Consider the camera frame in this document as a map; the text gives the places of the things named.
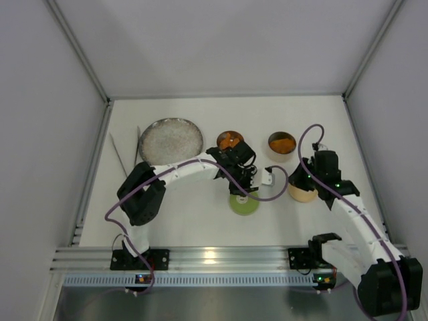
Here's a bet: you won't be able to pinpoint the speckled ceramic plate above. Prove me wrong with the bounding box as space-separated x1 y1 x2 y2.
138 118 204 165

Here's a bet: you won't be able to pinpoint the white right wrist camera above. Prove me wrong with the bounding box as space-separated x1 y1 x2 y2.
312 142 329 152

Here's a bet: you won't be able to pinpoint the grey slotted cable duct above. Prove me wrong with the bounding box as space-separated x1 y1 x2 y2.
63 273 316 288

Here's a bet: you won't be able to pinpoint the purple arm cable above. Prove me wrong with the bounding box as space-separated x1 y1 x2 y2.
105 158 290 297
298 124 411 318

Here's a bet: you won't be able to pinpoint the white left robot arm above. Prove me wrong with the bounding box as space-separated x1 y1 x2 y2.
116 142 261 259

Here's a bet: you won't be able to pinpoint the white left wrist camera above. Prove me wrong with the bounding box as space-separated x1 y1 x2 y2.
261 167 275 187

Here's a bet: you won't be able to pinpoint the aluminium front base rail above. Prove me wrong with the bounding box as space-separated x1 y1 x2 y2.
49 245 412 274

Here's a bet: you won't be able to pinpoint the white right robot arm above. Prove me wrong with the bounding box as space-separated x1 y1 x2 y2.
290 150 423 318

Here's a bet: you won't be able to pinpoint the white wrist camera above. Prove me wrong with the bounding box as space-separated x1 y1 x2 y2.
312 142 329 152
261 167 275 187

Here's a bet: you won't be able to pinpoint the aluminium frame rail left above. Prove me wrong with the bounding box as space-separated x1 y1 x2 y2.
44 0 111 247

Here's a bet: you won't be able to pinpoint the steel lunch container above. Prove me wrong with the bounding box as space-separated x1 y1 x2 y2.
267 131 297 163
216 130 244 150

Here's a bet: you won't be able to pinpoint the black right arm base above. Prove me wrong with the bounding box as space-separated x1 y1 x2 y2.
287 233 342 270

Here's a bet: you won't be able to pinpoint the aluminium frame post right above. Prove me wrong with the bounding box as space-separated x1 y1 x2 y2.
342 0 407 102

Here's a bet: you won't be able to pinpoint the beige round lid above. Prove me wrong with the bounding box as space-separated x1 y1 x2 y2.
288 184 318 203

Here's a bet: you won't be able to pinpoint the steel tongs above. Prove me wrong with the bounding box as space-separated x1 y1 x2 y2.
106 125 142 179

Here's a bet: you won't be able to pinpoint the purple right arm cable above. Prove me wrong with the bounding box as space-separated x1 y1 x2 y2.
298 124 411 318

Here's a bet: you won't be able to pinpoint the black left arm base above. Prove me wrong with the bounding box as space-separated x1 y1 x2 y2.
110 237 170 271

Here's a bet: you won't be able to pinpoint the green round lid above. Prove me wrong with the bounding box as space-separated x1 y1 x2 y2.
229 195 259 216

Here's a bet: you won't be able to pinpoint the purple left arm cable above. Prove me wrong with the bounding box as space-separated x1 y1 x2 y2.
105 158 290 297

